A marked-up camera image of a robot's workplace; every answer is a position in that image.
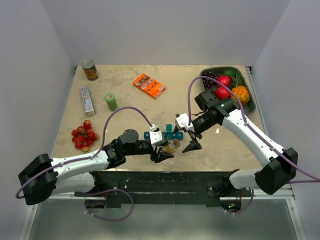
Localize red pomegranate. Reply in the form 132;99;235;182
217;75;231;87
215;86;231;100

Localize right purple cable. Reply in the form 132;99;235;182
187;75;320;216

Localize orange spiky kiwano fruit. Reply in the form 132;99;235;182
231;85;251;106

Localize aluminium frame rail front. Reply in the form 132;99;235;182
19;185;306;240

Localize dark purple grape bunch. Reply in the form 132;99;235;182
201;71;220;96

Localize aluminium frame rail right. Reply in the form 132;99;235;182
245;66;269;136

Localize aluminium frame rail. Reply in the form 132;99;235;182
245;66;269;136
19;185;306;240

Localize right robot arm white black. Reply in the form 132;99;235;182
174;91;298;197

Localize silver toothpaste box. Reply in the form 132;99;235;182
79;85;96;117

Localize green cylindrical container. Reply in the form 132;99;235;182
105;93;118;112

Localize orange cardboard box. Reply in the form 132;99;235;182
133;73;166;99

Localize dark grey fruit tray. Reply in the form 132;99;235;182
200;66;256;115

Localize clear bottle lid orange label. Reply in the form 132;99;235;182
172;139;181;149

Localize upper red pomegranate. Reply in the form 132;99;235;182
217;75;231;87

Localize tin can fruit label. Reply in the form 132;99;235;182
81;59;99;81

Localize green lime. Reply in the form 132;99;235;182
222;69;237;78

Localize clear pill bottle yellow capsules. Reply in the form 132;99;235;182
162;141;177;155

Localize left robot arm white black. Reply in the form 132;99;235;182
16;129;174;206

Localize lower red pomegranate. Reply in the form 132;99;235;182
215;86;231;100

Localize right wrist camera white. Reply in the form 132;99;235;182
178;113;195;132

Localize red cherry bunch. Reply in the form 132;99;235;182
71;119;100;153

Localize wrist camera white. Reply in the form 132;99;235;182
178;113;195;132
149;124;166;146

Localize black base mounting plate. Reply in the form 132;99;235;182
75;171;251;208

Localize teal weekly pill organizer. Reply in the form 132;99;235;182
143;124;184;141

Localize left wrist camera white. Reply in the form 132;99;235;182
149;124;166;146

